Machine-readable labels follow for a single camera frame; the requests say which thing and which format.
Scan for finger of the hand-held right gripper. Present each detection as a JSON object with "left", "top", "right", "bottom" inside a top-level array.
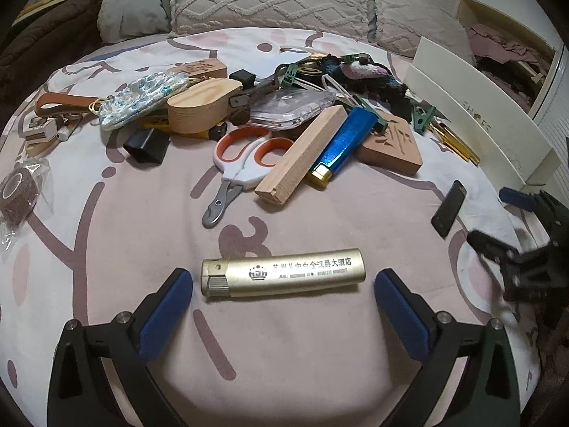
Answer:
[
  {"left": 498, "top": 187, "right": 569, "bottom": 243},
  {"left": 467, "top": 230, "right": 569, "bottom": 303}
]

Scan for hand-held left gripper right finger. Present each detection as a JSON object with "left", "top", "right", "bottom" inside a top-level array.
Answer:
[{"left": 374, "top": 268, "right": 521, "bottom": 427}]

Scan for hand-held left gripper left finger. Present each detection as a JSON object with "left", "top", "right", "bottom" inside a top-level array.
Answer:
[{"left": 47, "top": 268, "right": 194, "bottom": 427}]

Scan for gold lighter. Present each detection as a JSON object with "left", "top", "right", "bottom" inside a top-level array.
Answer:
[{"left": 200, "top": 248, "right": 366, "bottom": 299}]

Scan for carved wooden tile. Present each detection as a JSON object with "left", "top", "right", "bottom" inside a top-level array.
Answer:
[{"left": 356, "top": 113, "right": 423, "bottom": 176}]

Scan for white shoe box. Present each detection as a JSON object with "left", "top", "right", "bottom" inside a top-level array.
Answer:
[{"left": 406, "top": 38, "right": 562, "bottom": 188}]

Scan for black rectangular case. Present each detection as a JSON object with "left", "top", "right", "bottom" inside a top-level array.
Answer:
[{"left": 390, "top": 94, "right": 416, "bottom": 118}]

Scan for pile of pink clothes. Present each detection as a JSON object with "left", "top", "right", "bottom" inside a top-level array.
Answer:
[{"left": 464, "top": 22, "right": 556, "bottom": 112}]

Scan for white orange scissors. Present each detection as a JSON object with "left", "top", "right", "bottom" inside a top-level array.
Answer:
[{"left": 202, "top": 125, "right": 295, "bottom": 228}]

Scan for black plastic cap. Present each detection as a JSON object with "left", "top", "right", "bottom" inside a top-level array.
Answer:
[{"left": 123, "top": 127, "right": 170, "bottom": 164}]

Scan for blue lighter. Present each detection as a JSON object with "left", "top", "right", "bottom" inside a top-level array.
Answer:
[{"left": 307, "top": 107, "right": 378, "bottom": 189}]

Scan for long wooden block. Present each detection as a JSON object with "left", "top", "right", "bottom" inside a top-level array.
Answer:
[{"left": 254, "top": 106, "right": 348, "bottom": 207}]

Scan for yellow black lighter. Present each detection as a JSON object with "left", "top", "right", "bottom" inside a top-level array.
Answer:
[{"left": 196, "top": 125, "right": 228, "bottom": 141}]

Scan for wrapped brown bandage roll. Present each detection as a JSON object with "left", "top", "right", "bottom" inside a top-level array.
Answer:
[{"left": 0, "top": 160, "right": 52, "bottom": 250}]

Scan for white open wardrobe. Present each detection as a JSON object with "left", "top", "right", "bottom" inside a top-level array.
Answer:
[{"left": 456, "top": 0, "right": 569, "bottom": 116}]

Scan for crochet yarn bird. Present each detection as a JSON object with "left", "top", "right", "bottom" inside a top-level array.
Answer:
[{"left": 320, "top": 53, "right": 407, "bottom": 99}]

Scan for textured beige pillow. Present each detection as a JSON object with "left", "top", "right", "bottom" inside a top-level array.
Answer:
[
  {"left": 171, "top": 0, "right": 378, "bottom": 41},
  {"left": 378, "top": 0, "right": 474, "bottom": 58}
]

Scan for oval wooden box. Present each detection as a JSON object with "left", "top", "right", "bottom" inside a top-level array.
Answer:
[{"left": 166, "top": 78, "right": 243, "bottom": 136}]

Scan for floral fabric pouch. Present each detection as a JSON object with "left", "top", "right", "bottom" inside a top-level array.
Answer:
[{"left": 99, "top": 71, "right": 190, "bottom": 131}]

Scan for small white device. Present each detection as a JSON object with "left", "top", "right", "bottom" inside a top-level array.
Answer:
[{"left": 24, "top": 118, "right": 58, "bottom": 143}]

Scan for clear plastic case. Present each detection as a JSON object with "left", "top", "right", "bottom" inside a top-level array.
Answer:
[{"left": 249, "top": 89, "right": 336, "bottom": 131}]

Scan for engraved wooden tag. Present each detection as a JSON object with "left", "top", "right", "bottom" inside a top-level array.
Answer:
[{"left": 169, "top": 56, "right": 227, "bottom": 81}]

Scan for brown fleece blanket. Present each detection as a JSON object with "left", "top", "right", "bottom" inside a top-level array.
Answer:
[{"left": 0, "top": 0, "right": 103, "bottom": 112}]

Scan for grey plush cloth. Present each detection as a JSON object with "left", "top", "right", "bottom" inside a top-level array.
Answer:
[{"left": 97, "top": 0, "right": 172, "bottom": 45}]

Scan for brown leather strap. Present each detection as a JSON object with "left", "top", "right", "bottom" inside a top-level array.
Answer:
[{"left": 36, "top": 93, "right": 101, "bottom": 118}]

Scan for black handled tool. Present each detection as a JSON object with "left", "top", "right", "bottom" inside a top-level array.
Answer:
[{"left": 230, "top": 75, "right": 285, "bottom": 108}]

